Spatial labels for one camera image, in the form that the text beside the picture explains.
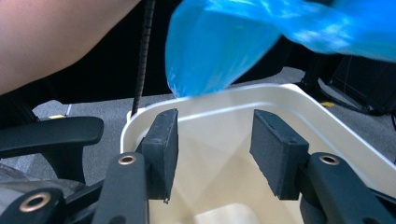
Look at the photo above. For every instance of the black office chair armrest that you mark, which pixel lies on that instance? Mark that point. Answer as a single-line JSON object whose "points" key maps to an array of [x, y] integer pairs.
{"points": [[46, 133]]}

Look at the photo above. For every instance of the black stand base hazard stripes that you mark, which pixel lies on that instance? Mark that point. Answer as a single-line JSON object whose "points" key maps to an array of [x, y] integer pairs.
{"points": [[358, 84]]}

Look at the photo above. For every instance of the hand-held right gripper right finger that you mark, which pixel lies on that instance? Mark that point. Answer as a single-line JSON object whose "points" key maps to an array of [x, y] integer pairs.
{"points": [[277, 155]]}

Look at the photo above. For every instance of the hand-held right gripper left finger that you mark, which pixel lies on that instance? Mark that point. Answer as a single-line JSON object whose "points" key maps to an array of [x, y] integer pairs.
{"points": [[162, 155]]}

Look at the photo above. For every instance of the blue plastic garbage bag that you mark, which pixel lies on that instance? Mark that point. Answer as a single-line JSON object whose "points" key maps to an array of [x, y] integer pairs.
{"points": [[218, 46]]}

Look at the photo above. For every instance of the white trash can with face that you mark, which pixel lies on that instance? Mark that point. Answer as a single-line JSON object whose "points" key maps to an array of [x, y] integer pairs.
{"points": [[218, 133]]}

